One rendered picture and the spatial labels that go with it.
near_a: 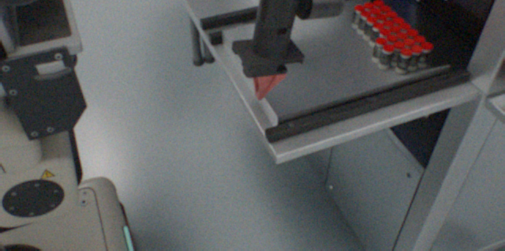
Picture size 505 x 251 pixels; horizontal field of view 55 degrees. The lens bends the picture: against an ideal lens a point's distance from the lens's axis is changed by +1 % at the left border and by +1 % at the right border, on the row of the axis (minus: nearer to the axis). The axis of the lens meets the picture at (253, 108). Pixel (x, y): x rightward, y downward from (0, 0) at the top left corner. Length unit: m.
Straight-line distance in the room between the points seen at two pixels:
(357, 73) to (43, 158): 0.59
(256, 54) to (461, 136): 0.48
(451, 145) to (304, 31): 0.38
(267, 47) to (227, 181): 1.16
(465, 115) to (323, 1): 0.41
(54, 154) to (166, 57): 1.53
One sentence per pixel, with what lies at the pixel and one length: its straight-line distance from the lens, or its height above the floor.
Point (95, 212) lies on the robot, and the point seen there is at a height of 0.28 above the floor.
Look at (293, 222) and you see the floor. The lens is 1.73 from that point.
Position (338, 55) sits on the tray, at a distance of 0.95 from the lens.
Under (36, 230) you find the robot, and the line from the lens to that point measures 1.51.
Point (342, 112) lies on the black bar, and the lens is 0.81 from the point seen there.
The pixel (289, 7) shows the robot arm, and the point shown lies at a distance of 0.69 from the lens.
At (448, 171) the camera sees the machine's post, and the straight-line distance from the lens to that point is 1.10.
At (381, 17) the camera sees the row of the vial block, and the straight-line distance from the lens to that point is 1.00.
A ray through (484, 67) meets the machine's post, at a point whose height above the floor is 0.93.
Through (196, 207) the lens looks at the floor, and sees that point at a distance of 1.77.
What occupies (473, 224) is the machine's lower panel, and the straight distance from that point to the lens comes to 1.45.
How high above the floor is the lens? 1.46
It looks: 44 degrees down
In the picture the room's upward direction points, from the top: straight up
